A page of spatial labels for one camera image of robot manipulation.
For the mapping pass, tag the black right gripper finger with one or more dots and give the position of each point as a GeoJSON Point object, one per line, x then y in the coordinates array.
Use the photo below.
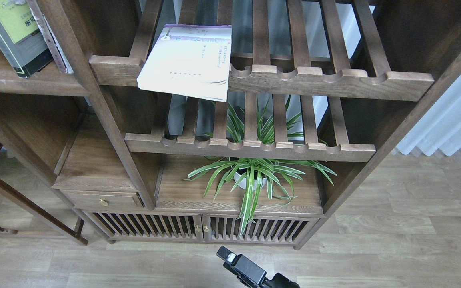
{"type": "Point", "coordinates": [226, 254]}

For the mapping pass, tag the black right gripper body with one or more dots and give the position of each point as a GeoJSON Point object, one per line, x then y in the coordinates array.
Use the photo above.
{"type": "Point", "coordinates": [252, 276]}

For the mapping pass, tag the black green cover book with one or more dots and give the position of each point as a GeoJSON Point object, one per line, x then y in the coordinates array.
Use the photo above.
{"type": "Point", "coordinates": [21, 40]}

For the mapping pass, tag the right slatted cabinet door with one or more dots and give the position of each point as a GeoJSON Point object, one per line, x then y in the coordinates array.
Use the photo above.
{"type": "Point", "coordinates": [263, 230]}

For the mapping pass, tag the slatted cabinet door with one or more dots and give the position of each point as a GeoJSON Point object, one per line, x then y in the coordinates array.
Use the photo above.
{"type": "Point", "coordinates": [149, 226]}
{"type": "Point", "coordinates": [263, 230]}

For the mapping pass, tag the green spider plant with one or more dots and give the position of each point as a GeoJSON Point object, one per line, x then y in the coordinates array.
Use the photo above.
{"type": "Point", "coordinates": [252, 174]}

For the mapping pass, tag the left slatted cabinet door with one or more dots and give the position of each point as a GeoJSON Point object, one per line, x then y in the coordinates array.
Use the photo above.
{"type": "Point", "coordinates": [149, 226]}

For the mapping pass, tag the dark wooden bookshelf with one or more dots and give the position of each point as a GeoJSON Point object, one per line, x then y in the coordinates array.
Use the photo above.
{"type": "Point", "coordinates": [345, 82]}

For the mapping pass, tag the small wooden drawer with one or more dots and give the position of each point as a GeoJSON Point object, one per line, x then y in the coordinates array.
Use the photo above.
{"type": "Point", "coordinates": [90, 199]}

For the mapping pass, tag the white purple paperback book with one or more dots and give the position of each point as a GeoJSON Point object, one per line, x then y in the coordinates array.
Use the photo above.
{"type": "Point", "coordinates": [189, 60]}

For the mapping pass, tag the dark wooden side furniture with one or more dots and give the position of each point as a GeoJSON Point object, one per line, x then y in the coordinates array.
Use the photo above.
{"type": "Point", "coordinates": [28, 205]}

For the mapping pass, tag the thin upright book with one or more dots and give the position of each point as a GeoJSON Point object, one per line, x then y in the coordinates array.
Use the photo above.
{"type": "Point", "coordinates": [55, 49]}

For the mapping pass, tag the white curtain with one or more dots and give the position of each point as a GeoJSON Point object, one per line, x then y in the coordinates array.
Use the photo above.
{"type": "Point", "coordinates": [439, 129]}

